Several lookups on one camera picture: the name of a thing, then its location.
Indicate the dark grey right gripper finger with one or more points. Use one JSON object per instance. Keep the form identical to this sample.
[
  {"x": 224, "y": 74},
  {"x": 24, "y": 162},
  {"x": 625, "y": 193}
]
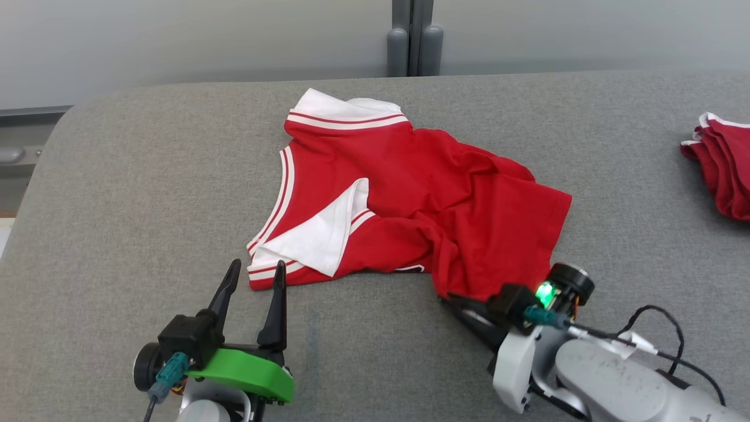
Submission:
[
  {"x": 469, "y": 303},
  {"x": 486, "y": 335}
]

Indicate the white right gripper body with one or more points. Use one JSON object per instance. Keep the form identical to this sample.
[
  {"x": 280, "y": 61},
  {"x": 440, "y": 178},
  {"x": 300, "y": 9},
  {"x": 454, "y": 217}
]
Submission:
[{"x": 512, "y": 369}]

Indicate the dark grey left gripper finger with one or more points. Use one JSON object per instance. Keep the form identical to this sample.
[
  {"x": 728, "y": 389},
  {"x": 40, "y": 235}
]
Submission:
[
  {"x": 225, "y": 296},
  {"x": 274, "y": 322}
]

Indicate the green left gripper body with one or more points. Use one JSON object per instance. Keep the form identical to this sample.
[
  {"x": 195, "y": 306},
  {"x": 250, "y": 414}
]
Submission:
[{"x": 246, "y": 372}]

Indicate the red white striped shirt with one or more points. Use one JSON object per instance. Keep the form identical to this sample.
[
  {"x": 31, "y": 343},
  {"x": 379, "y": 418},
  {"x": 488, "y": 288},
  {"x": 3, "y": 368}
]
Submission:
[{"x": 439, "y": 193}]

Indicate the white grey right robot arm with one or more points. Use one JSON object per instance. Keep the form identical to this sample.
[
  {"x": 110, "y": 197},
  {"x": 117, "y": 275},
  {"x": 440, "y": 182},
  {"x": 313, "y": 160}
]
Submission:
[{"x": 615, "y": 381}]

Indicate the stack of red shirts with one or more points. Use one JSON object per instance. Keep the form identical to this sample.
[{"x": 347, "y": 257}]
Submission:
[{"x": 726, "y": 170}]

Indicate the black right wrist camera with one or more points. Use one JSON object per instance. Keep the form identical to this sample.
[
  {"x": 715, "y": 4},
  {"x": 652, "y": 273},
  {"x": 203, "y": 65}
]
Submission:
[{"x": 510, "y": 305}]

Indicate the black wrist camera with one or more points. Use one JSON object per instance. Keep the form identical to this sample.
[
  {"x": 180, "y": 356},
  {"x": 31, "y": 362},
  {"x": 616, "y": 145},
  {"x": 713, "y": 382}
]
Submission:
[
  {"x": 510, "y": 305},
  {"x": 187, "y": 340}
]

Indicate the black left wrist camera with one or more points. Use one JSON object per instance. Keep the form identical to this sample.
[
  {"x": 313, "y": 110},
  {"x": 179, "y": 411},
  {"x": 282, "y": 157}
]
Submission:
[{"x": 187, "y": 340}]

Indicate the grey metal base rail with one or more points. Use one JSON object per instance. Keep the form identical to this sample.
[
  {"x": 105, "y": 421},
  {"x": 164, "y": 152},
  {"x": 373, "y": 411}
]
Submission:
[{"x": 17, "y": 155}]

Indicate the grey metal partition post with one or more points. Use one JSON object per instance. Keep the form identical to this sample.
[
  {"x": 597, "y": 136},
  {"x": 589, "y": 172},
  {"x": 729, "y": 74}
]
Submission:
[{"x": 398, "y": 53}]

